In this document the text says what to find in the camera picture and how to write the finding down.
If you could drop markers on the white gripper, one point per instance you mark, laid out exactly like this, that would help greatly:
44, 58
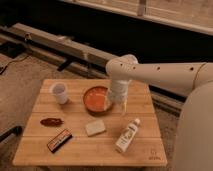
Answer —
118, 92

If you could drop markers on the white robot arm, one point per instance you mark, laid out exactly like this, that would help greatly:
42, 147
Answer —
193, 149

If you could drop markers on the white lotion bottle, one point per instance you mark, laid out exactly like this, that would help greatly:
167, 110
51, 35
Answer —
127, 136

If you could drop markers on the orange bowl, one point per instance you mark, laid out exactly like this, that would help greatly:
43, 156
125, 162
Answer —
94, 100

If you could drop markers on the wooden tabletop board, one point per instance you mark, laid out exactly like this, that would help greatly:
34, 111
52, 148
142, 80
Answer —
146, 148

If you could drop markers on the white plastic cup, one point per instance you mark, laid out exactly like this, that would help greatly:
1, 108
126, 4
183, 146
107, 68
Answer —
59, 91

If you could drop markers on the black rod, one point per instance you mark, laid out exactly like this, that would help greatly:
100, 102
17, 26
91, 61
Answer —
17, 130

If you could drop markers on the grey metal rail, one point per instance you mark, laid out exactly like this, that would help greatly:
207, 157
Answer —
60, 45

